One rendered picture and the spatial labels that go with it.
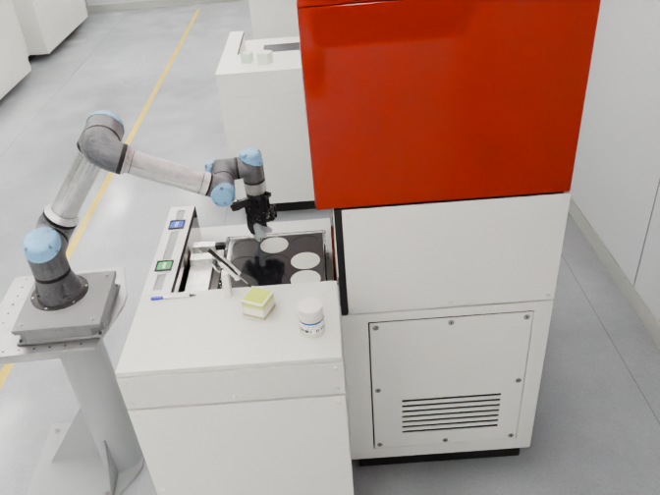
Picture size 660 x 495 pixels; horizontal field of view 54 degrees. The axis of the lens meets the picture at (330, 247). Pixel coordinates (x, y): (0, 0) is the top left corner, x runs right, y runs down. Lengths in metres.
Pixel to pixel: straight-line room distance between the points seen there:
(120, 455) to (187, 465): 0.74
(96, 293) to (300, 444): 0.87
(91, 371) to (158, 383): 0.68
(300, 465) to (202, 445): 0.31
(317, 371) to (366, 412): 0.68
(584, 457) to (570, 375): 0.45
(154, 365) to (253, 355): 0.27
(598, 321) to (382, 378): 1.48
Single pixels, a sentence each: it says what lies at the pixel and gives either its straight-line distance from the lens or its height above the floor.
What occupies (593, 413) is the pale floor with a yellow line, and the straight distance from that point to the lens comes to 3.04.
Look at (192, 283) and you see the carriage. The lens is 2.26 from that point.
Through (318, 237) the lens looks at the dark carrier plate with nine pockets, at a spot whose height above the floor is 0.90.
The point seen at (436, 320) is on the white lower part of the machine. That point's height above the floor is 0.77.
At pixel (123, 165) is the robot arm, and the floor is 1.35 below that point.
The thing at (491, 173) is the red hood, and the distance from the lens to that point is 1.91.
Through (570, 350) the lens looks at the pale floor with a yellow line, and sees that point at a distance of 3.30.
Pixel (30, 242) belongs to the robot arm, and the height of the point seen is 1.11.
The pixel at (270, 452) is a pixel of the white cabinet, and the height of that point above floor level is 0.59.
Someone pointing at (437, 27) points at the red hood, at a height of 1.72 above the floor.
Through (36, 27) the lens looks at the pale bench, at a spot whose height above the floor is 0.39.
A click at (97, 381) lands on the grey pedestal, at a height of 0.52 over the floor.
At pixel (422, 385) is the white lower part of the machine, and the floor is 0.47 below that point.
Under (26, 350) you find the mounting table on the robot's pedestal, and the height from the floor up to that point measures 0.82.
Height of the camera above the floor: 2.19
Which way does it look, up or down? 34 degrees down
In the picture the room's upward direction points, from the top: 5 degrees counter-clockwise
